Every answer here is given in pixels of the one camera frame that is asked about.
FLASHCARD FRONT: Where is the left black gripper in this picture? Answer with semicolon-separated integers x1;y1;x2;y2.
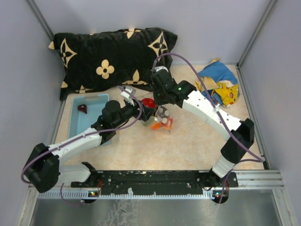
113;98;156;129

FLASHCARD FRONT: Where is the red toy apple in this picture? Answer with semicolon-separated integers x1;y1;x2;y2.
142;98;157;108

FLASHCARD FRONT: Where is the clear polka dot zip bag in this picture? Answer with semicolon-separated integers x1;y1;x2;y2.
139;93;171;133

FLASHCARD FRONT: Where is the light blue plastic basket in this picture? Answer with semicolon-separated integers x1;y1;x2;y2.
68;94;110;138

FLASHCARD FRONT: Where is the small dark red toy fruit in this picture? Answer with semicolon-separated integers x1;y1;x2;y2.
77;104;87;114

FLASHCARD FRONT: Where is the orange toy fruit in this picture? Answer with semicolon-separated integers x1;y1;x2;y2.
150;122;162;130

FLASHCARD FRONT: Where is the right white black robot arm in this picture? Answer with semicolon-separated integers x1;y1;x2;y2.
150;69;254;187

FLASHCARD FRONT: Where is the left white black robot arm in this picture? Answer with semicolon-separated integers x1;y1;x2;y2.
21;100;157;193

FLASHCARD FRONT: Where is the blue yellow cartoon cloth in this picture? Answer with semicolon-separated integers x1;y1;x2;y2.
194;57;240;108

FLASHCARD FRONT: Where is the black floral plush pillow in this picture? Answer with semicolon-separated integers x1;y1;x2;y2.
48;27;178;100

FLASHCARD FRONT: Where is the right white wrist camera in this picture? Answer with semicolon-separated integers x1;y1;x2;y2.
151;66;169;73

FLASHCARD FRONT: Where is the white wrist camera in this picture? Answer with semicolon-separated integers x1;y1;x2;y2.
151;66;169;73
121;86;136;105

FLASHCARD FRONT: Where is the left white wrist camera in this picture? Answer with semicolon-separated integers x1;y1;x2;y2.
121;86;136;105

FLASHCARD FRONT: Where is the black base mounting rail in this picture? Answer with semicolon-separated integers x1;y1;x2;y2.
71;170;223;195

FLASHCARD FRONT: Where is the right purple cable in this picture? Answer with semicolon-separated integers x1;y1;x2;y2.
152;53;263;204

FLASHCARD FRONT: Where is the purple cable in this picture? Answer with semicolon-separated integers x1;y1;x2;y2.
21;86;143;208
152;53;263;204

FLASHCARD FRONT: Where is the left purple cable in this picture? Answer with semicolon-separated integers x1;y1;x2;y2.
21;86;143;208

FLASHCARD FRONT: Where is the aluminium frame rail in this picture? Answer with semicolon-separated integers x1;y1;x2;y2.
29;169;284;202

